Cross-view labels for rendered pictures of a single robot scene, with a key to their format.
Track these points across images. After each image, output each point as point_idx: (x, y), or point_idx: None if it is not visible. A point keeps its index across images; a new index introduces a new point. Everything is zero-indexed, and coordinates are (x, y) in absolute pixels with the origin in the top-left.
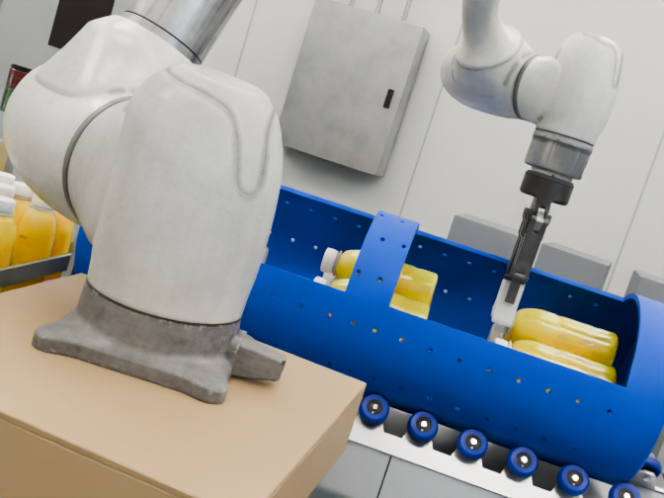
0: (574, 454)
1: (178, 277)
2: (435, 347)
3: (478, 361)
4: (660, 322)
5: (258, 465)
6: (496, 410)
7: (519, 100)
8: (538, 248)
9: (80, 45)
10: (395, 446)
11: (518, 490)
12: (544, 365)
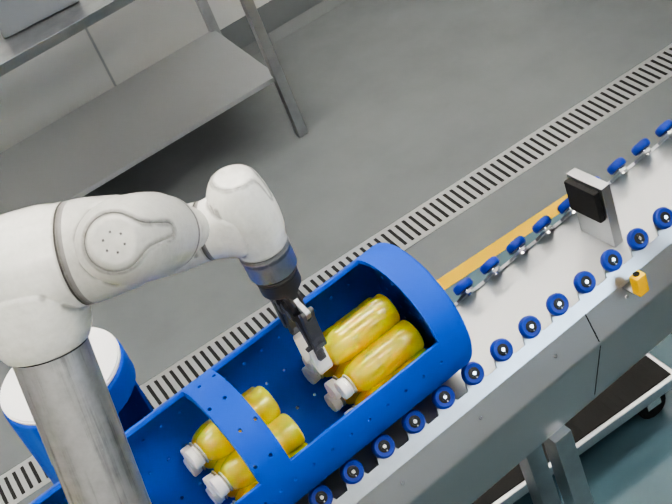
0: (435, 389)
1: None
2: (333, 445)
3: (360, 422)
4: (414, 282)
5: None
6: (386, 425)
7: (215, 257)
8: (318, 324)
9: None
10: (350, 497)
11: (425, 436)
12: (393, 383)
